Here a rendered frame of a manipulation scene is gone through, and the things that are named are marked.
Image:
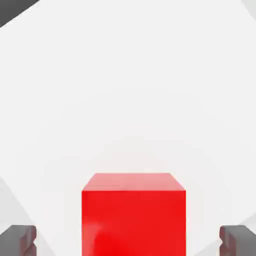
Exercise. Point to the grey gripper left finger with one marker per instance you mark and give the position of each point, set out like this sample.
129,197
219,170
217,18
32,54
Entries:
16,240

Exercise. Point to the small red cube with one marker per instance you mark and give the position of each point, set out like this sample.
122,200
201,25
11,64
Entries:
133,220

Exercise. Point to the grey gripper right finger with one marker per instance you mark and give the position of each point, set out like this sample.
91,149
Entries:
240,240

